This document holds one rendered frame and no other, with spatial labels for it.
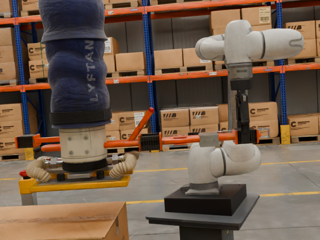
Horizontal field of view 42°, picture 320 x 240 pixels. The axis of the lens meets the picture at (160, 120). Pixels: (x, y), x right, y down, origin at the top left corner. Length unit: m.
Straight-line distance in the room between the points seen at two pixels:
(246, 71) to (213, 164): 0.81
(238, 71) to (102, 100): 0.50
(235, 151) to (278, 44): 0.82
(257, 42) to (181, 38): 8.47
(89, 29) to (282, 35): 0.68
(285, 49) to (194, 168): 0.91
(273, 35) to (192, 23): 8.49
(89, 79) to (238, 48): 0.53
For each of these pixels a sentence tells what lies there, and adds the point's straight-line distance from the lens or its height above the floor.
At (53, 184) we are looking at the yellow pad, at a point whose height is 1.11.
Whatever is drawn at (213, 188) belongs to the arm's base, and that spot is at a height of 0.86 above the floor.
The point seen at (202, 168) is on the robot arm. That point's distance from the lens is 2.18.
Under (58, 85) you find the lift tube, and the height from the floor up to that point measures 1.45.
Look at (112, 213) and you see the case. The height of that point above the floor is 0.95.
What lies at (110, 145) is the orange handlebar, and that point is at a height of 1.22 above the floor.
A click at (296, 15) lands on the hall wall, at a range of 10.35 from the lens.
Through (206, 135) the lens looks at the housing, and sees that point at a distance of 1.51.
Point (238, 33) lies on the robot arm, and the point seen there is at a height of 1.58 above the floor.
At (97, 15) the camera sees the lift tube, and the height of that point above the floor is 1.68.
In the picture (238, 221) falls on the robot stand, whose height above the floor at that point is 0.75.
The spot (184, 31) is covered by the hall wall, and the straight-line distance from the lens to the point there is 9.98.
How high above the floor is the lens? 1.43
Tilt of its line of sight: 5 degrees down
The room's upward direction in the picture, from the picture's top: 4 degrees counter-clockwise
